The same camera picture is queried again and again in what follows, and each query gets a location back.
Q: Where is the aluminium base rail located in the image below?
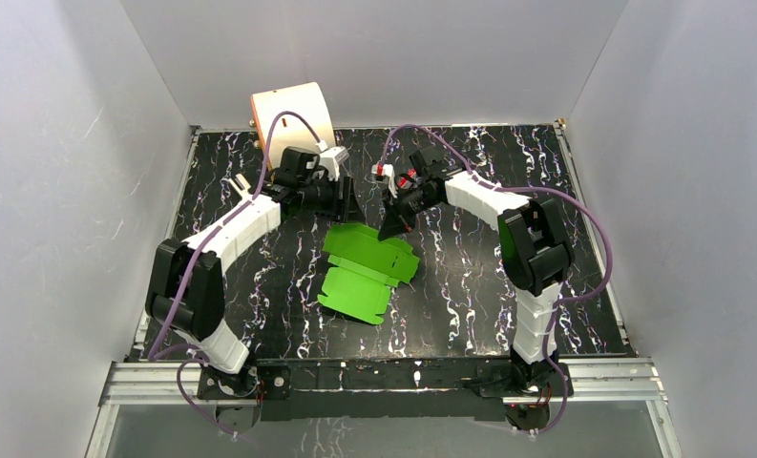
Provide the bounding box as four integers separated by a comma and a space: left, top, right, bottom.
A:
86, 357, 682, 457

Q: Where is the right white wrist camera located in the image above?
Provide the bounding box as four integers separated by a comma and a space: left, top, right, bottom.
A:
370, 163, 397, 196

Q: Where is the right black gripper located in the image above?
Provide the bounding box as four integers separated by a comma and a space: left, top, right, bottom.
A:
378, 184, 440, 239

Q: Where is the white cylindrical drum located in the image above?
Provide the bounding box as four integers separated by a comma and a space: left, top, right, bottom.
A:
249, 81, 336, 169

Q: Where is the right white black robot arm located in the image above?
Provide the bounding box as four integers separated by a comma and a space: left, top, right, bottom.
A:
371, 149, 575, 395

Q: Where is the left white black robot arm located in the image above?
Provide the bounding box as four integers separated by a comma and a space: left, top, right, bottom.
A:
145, 146, 364, 397

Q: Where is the green paper box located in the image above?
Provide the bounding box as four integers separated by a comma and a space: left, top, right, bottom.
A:
318, 222, 420, 325

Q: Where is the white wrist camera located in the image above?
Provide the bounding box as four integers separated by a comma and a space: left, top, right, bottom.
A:
370, 163, 397, 196
318, 146, 349, 181

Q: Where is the small white black block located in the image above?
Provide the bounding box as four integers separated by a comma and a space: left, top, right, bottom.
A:
229, 174, 252, 200

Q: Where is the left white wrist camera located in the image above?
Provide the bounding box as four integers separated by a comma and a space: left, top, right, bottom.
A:
318, 146, 349, 181

